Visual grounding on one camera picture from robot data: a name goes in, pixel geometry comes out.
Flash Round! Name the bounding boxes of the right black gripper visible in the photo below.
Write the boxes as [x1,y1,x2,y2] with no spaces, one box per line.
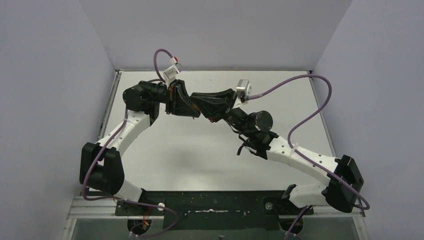
[187,92,251,139]

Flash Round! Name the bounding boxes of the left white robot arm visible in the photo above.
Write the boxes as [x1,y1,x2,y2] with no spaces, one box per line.
[79,79,200,214]

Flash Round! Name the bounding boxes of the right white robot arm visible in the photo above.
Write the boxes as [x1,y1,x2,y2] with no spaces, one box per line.
[190,89,364,214]

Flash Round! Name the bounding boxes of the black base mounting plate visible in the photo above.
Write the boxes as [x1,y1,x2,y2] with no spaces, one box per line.
[115,190,301,231]

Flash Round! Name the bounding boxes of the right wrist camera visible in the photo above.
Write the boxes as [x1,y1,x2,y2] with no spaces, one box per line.
[235,79,252,99]

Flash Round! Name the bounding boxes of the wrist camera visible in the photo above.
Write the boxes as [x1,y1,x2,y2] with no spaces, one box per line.
[162,56,181,84]
[235,79,252,99]

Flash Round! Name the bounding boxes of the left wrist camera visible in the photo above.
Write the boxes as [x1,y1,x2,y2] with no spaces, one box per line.
[162,56,181,84]

